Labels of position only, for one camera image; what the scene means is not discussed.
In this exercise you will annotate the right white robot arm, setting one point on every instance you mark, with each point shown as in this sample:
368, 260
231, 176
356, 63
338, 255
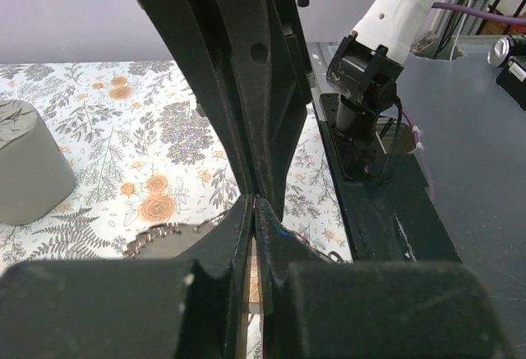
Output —
370, 58

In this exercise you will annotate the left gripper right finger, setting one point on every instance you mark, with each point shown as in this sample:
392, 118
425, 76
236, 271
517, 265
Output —
315, 307

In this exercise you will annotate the grey paper roll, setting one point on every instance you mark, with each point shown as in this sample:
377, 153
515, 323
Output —
35, 175

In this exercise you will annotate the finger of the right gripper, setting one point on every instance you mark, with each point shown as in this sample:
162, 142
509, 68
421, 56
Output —
197, 40
266, 82

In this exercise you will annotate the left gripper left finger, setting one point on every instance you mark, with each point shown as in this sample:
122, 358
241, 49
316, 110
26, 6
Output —
194, 305

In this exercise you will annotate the floral table mat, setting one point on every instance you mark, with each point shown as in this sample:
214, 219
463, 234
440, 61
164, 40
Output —
140, 151

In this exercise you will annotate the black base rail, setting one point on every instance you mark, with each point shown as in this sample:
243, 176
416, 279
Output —
382, 192

